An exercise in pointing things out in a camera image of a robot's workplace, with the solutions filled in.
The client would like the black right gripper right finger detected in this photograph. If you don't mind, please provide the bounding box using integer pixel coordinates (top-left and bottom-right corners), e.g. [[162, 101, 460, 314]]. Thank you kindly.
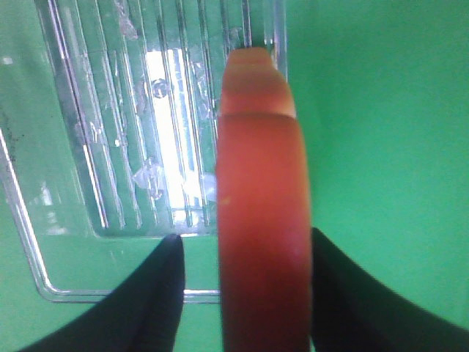
[[311, 227, 468, 351]]

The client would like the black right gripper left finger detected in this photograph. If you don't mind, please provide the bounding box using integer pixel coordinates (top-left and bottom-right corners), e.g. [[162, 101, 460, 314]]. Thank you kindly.
[[25, 235, 185, 351]]

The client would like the clear bread container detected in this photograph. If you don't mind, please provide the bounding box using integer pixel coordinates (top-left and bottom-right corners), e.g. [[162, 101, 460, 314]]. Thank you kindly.
[[1, 1, 287, 304]]

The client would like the green tablecloth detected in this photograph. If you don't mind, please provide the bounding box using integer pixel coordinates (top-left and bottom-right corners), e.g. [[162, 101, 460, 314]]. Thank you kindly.
[[1, 1, 468, 351]]

